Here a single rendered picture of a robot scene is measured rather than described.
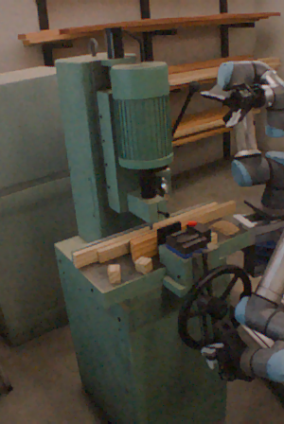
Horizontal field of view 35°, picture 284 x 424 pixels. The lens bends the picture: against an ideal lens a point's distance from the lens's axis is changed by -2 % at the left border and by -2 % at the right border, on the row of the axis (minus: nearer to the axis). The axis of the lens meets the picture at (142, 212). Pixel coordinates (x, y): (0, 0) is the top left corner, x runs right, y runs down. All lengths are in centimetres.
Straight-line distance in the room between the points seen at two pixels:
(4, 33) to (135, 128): 247
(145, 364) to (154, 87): 92
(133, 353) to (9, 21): 282
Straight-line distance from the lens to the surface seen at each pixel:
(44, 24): 377
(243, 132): 194
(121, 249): 152
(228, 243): 160
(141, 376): 164
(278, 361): 108
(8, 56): 372
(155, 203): 148
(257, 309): 120
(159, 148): 139
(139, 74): 133
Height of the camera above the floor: 166
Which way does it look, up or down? 25 degrees down
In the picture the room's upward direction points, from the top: 5 degrees counter-clockwise
